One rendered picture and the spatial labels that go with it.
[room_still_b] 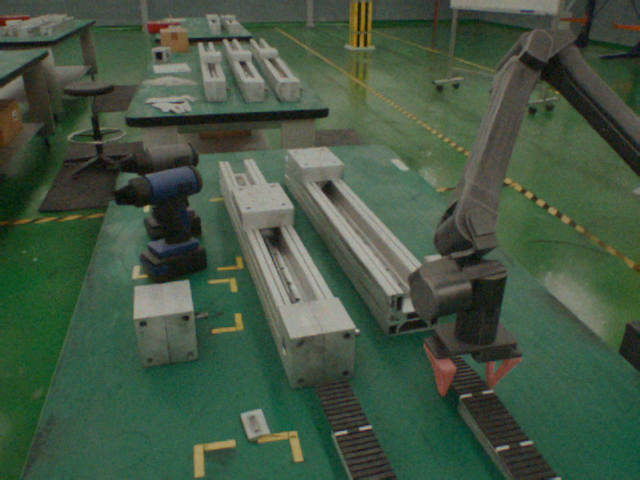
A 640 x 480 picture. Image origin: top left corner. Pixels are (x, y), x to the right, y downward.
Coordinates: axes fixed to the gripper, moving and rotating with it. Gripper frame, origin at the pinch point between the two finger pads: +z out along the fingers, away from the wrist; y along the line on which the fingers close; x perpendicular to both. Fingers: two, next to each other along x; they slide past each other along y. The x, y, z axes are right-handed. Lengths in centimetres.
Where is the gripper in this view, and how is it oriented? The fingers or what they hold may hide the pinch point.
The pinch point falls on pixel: (466, 384)
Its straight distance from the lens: 88.4
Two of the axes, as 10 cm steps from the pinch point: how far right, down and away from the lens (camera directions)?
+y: -9.7, 0.9, -2.1
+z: -0.1, 8.9, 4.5
